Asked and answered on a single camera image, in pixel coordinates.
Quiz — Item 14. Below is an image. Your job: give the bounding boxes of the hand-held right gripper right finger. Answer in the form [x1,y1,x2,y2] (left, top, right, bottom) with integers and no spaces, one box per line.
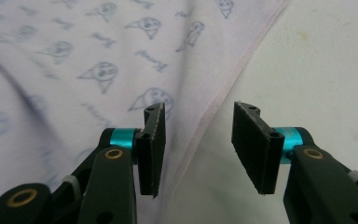
[230,101,305,196]

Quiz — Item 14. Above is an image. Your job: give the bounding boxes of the lavender printed towel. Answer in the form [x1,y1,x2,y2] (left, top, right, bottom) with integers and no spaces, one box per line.
[0,0,293,224]

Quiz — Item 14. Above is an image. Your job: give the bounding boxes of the white grid foam mat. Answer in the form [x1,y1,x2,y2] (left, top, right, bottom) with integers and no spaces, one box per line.
[159,0,358,224]

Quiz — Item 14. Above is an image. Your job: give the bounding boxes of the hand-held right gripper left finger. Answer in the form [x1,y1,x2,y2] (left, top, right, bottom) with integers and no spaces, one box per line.
[109,101,167,199]

